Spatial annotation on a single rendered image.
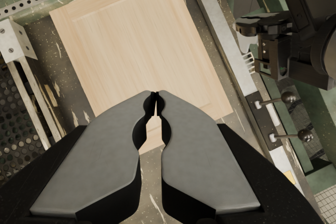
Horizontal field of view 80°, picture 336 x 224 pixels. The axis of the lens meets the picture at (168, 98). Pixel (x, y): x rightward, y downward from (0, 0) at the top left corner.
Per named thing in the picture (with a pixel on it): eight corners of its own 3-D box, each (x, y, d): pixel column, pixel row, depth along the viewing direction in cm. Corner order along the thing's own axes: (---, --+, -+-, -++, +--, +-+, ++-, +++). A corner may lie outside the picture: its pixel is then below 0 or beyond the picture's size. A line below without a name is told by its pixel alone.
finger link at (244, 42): (224, 51, 42) (253, 60, 34) (220, 21, 39) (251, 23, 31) (238, 46, 42) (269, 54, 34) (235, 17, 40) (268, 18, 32)
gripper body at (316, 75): (250, 71, 34) (315, 97, 24) (246, 18, 31) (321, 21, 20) (288, 57, 35) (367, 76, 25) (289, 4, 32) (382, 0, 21)
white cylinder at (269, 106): (276, 122, 73) (267, 102, 73) (281, 123, 70) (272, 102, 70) (269, 126, 72) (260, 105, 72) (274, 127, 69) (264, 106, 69)
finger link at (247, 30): (228, 34, 35) (263, 39, 28) (227, 25, 35) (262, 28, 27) (252, 26, 36) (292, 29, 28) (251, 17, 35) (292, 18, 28)
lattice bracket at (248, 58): (247, 53, 73) (251, 51, 70) (255, 71, 73) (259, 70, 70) (237, 58, 72) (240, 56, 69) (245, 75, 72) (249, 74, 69)
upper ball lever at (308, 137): (269, 130, 69) (312, 126, 58) (274, 140, 69) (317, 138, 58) (263, 134, 67) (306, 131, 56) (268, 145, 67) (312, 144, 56)
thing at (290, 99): (255, 98, 69) (295, 87, 58) (259, 108, 69) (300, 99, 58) (249, 101, 67) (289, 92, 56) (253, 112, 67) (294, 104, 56)
